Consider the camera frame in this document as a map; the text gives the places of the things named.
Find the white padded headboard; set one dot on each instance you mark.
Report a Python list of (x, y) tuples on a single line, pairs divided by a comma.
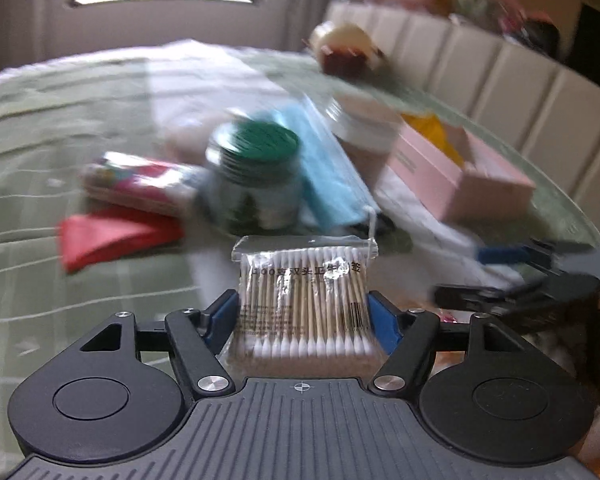
[(505, 85)]

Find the blue face mask packet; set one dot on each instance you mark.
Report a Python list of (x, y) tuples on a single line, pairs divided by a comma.
[(330, 185)]

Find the glass jar with green lid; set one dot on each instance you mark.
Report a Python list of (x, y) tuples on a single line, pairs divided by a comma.
[(252, 180)]

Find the red cloth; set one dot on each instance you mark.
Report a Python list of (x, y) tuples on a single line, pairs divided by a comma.
[(105, 237)]

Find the colourful tissue packet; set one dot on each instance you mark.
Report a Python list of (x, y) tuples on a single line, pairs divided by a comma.
[(140, 180)]

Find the pink box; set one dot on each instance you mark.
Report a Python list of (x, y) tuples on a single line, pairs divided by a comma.
[(430, 180)]

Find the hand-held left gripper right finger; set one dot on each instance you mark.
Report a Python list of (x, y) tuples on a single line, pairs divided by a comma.
[(382, 320)]

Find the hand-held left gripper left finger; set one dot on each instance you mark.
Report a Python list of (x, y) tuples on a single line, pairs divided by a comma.
[(225, 312)]

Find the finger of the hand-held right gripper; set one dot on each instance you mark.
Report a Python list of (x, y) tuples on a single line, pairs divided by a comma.
[(480, 294), (500, 253)]

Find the green grid bedsheet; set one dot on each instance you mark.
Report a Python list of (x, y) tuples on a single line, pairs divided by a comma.
[(55, 125)]

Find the cotton swab packet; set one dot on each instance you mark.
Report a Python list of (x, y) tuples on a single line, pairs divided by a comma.
[(300, 305)]

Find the yellow packet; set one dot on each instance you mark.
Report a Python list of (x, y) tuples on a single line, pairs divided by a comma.
[(440, 135)]

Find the round white tin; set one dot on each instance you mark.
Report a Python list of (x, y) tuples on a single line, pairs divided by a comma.
[(365, 130)]

